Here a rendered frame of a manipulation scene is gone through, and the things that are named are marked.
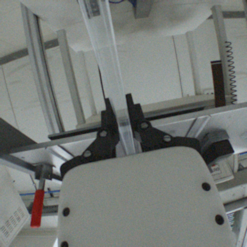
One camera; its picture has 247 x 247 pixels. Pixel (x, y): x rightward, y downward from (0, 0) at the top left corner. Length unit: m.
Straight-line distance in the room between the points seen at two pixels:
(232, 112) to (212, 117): 0.03
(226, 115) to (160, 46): 1.83
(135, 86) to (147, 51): 0.48
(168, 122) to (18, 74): 2.30
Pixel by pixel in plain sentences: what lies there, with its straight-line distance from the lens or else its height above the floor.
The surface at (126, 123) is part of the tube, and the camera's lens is 0.15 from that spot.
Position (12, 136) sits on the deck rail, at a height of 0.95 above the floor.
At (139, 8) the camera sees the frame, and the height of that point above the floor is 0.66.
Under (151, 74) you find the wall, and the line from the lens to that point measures 1.93.
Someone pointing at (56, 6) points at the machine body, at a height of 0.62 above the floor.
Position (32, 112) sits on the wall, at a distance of 2.27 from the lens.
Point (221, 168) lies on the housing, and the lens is 0.53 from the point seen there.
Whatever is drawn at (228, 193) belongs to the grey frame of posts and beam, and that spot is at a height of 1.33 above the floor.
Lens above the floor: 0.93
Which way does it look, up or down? 11 degrees up
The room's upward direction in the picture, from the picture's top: 168 degrees clockwise
